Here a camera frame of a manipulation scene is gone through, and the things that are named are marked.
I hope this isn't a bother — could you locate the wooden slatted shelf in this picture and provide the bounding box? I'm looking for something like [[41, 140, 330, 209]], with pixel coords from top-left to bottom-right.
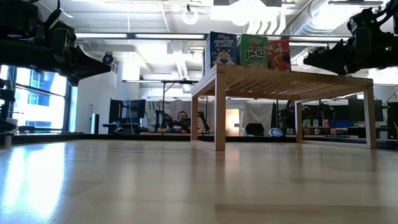
[[190, 63, 377, 152]]

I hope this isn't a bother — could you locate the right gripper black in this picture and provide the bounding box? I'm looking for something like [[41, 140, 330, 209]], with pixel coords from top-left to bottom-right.
[[303, 6, 398, 75]]

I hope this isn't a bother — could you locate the silver ventilation duct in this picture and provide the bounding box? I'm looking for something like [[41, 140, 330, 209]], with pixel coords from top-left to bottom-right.
[[281, 0, 351, 35]]

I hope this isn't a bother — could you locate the green Apple Jacks cereal box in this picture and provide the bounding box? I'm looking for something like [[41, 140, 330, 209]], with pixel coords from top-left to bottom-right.
[[237, 33, 269, 69]]

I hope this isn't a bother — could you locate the large window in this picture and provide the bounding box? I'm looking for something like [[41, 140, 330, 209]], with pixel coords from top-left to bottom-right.
[[14, 67, 68, 130]]

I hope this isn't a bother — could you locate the white hanging sheet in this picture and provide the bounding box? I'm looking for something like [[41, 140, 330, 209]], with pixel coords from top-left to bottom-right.
[[243, 101, 274, 136]]

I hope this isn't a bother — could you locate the black monitor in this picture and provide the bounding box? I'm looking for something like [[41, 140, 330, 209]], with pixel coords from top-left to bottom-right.
[[108, 98, 146, 124], [348, 98, 384, 123]]

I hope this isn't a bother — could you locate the white ceiling ring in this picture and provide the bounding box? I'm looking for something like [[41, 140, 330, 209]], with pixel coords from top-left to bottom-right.
[[182, 8, 199, 26]]

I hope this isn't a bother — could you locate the black metal stand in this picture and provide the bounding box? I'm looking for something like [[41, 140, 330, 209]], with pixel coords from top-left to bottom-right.
[[123, 79, 200, 125]]

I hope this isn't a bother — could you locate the ceiling light strip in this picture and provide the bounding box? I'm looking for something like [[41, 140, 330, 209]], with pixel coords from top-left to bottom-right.
[[287, 36, 352, 43], [134, 33, 205, 40], [76, 33, 128, 39]]

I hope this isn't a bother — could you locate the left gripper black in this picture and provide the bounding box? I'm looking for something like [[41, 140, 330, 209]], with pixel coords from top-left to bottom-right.
[[0, 21, 112, 87]]

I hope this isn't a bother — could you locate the blue Frosted Flakes cereal box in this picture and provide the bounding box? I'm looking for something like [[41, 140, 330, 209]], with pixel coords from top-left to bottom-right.
[[204, 30, 239, 75]]

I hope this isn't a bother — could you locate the black chair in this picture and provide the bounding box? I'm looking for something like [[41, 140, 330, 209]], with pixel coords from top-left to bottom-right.
[[245, 123, 265, 137]]

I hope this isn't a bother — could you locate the white and blue ball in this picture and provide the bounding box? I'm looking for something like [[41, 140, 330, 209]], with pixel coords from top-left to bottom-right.
[[267, 127, 286, 138]]

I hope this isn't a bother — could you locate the red Froot Loops cereal box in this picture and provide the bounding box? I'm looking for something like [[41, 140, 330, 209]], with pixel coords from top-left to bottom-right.
[[267, 39, 292, 72]]

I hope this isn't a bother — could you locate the person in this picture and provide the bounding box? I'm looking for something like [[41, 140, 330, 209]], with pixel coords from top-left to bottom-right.
[[174, 110, 191, 134]]

